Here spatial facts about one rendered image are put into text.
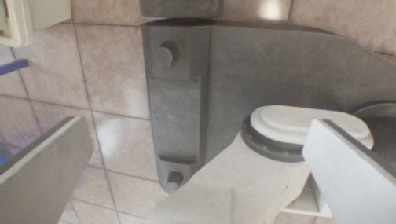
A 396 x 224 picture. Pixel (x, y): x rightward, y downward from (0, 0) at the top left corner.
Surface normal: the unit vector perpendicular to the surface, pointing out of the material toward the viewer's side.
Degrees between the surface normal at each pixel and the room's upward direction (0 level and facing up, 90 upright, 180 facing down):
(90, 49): 0
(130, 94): 0
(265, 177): 90
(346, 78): 0
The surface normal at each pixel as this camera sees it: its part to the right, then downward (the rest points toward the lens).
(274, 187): 0.01, -0.87
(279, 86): -0.20, 0.47
